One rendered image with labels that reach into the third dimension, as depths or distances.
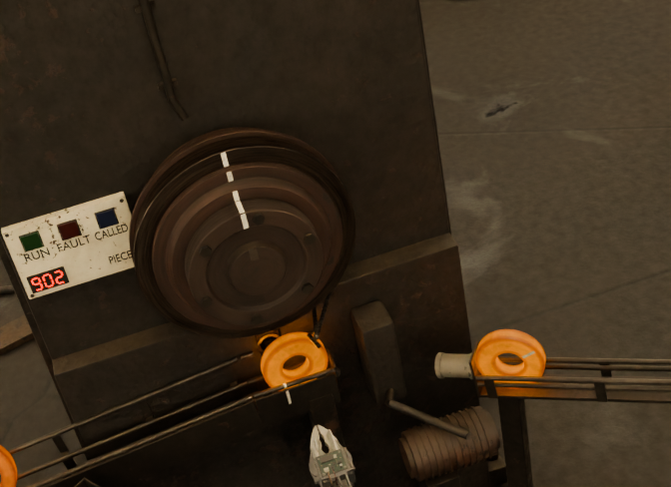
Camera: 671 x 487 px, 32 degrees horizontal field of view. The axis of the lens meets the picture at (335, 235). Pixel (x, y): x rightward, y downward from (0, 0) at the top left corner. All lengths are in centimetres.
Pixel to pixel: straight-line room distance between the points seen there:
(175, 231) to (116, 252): 23
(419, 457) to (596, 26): 310
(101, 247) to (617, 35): 332
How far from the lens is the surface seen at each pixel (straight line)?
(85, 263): 254
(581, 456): 340
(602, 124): 474
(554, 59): 522
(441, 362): 269
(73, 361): 268
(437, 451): 275
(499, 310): 386
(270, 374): 267
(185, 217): 232
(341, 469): 239
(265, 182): 232
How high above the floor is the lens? 252
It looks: 36 degrees down
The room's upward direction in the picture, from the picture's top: 12 degrees counter-clockwise
